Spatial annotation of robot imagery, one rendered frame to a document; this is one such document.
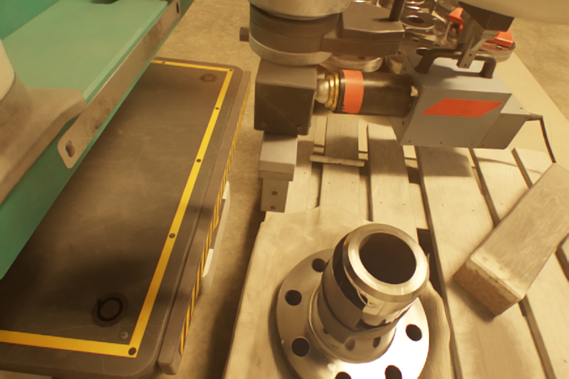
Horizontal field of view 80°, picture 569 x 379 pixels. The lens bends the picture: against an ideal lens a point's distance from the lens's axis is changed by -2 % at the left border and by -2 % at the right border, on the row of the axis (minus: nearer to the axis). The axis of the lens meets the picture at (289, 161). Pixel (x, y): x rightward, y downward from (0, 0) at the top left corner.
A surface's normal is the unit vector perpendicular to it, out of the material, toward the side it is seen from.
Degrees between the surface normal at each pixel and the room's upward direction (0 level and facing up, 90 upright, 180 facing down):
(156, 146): 0
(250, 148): 0
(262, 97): 90
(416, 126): 90
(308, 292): 0
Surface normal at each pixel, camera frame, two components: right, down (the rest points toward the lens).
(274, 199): -0.06, 0.70
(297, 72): 0.10, -0.70
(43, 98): 0.29, -0.76
